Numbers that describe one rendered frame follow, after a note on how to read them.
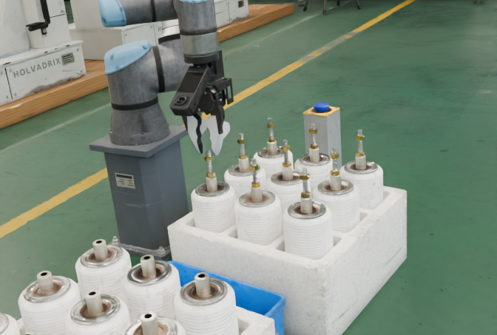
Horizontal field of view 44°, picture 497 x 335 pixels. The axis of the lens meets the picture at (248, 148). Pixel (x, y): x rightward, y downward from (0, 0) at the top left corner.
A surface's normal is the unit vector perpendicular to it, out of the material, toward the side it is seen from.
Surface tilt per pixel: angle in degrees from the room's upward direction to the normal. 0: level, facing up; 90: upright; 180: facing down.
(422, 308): 0
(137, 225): 90
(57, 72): 90
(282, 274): 90
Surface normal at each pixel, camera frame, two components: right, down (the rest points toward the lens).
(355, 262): 0.81, 0.14
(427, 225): -0.09, -0.93
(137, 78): 0.25, 0.32
